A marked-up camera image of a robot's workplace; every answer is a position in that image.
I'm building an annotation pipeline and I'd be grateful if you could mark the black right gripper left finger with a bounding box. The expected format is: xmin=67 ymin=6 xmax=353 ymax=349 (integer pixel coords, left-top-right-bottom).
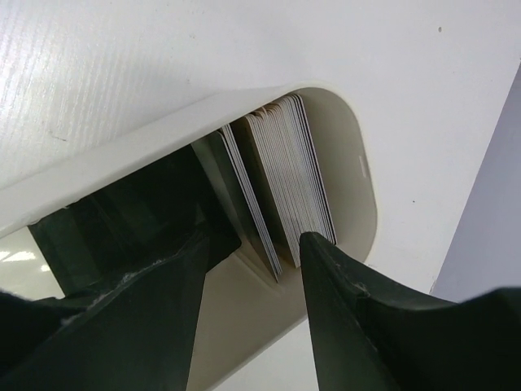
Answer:
xmin=1 ymin=234 xmax=209 ymax=390

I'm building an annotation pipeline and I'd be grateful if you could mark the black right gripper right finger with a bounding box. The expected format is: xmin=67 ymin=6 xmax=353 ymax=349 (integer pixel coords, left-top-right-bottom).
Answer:
xmin=300 ymin=232 xmax=520 ymax=390

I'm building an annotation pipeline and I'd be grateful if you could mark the fallen black card in tray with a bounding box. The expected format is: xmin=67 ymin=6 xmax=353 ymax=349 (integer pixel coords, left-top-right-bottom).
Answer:
xmin=29 ymin=146 xmax=241 ymax=296

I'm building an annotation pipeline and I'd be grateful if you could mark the card stack in tray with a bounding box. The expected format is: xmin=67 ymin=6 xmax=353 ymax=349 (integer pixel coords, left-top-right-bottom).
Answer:
xmin=245 ymin=94 xmax=337 ymax=268

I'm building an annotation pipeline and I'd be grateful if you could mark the white oblong tray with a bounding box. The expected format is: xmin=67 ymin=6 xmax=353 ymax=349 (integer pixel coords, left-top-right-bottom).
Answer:
xmin=1 ymin=82 xmax=377 ymax=390

